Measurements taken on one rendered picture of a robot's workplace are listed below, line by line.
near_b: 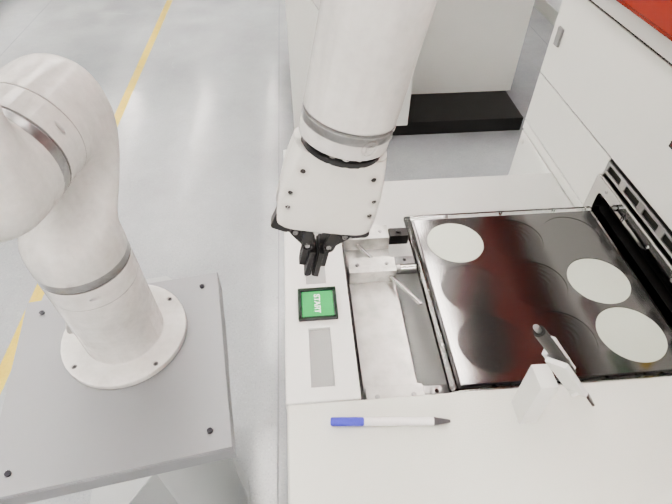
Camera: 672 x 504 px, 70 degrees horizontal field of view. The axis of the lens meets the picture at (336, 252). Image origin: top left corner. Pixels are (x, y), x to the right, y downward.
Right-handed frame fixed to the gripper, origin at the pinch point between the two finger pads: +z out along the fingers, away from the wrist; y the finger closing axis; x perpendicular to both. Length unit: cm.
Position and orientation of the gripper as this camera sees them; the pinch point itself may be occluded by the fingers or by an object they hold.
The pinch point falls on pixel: (313, 255)
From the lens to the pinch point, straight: 55.3
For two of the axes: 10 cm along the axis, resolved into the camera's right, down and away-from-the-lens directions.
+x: 0.8, 7.1, -6.9
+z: -2.1, 6.9, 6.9
